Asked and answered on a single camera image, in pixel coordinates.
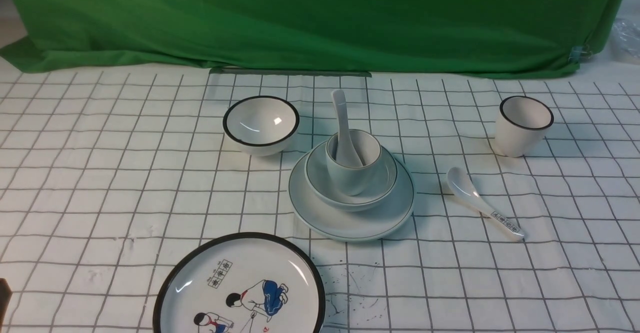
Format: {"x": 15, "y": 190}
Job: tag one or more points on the white bowl black rim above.
{"x": 261, "y": 125}

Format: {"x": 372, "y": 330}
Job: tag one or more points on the green backdrop cloth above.
{"x": 497, "y": 39}

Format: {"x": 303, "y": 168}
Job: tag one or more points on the blue binder clip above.
{"x": 578, "y": 54}

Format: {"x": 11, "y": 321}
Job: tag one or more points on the black-rimmed cartoon plate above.
{"x": 247, "y": 282}

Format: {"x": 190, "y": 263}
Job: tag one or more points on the pale green ceramic plate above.
{"x": 360, "y": 226}

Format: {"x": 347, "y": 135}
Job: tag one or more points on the pale green ceramic cup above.
{"x": 352, "y": 180}

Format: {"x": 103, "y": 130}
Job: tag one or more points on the white spoon with label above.
{"x": 462, "y": 187}

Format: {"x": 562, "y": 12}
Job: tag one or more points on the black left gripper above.
{"x": 5, "y": 296}

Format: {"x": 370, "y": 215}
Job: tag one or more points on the plain white ceramic spoon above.
{"x": 345, "y": 154}

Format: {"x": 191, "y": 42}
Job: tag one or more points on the white grid tablecloth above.
{"x": 110, "y": 176}

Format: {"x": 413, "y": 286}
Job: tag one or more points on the clear plastic wrap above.
{"x": 625, "y": 41}

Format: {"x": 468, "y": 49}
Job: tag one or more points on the white cup black rim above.
{"x": 522, "y": 122}

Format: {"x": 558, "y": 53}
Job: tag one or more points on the pale green ceramic bowl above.
{"x": 377, "y": 188}

